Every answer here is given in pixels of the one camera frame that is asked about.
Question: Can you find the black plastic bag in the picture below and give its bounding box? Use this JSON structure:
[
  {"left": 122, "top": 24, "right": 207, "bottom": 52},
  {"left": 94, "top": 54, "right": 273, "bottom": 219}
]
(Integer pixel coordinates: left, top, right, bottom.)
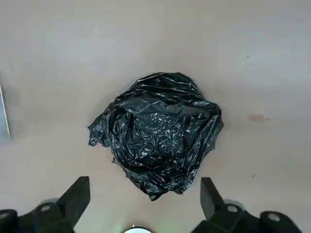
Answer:
[{"left": 87, "top": 71, "right": 225, "bottom": 201}]

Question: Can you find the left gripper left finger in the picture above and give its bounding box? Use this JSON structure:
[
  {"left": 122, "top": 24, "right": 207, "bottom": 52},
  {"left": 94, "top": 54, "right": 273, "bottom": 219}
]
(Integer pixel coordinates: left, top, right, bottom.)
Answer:
[{"left": 0, "top": 176, "right": 90, "bottom": 233}]

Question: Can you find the clear acrylic fruit stand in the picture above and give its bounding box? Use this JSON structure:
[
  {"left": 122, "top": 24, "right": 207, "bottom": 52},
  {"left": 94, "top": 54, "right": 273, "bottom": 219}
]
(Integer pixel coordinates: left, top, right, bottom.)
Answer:
[{"left": 0, "top": 70, "right": 12, "bottom": 141}]

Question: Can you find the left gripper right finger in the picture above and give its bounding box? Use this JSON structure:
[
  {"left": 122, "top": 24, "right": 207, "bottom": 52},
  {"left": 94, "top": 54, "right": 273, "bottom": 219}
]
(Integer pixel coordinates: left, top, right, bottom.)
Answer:
[{"left": 194, "top": 177, "right": 303, "bottom": 233}]

